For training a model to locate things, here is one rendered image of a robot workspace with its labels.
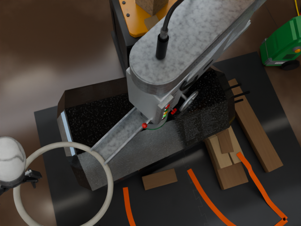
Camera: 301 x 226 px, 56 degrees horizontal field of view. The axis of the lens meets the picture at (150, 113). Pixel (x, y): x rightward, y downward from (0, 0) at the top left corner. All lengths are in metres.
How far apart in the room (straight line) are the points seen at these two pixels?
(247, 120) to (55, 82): 1.95
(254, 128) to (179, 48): 1.86
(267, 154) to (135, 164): 1.35
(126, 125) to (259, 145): 1.56
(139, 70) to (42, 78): 2.08
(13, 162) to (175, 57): 0.68
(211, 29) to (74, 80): 2.01
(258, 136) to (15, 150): 2.36
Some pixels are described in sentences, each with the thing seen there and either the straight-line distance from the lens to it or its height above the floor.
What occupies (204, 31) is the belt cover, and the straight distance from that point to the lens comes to 1.20.
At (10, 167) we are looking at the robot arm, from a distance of 0.90.
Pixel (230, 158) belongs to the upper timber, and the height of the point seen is 0.21.
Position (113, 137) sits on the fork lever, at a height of 1.08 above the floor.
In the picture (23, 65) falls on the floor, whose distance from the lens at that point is 3.21.
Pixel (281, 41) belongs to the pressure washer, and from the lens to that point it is 3.01.
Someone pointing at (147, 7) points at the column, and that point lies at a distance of 2.29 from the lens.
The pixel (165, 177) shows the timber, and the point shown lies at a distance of 2.56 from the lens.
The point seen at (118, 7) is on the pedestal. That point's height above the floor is 0.74.
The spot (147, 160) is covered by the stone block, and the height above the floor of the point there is 0.65.
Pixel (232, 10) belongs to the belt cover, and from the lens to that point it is 1.29.
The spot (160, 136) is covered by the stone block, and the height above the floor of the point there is 0.75.
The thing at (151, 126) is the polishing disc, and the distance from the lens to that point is 1.86.
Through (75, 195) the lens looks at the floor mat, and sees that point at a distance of 2.73.
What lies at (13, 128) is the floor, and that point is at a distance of 3.01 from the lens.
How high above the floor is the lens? 2.68
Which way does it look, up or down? 73 degrees down
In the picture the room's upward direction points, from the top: 8 degrees clockwise
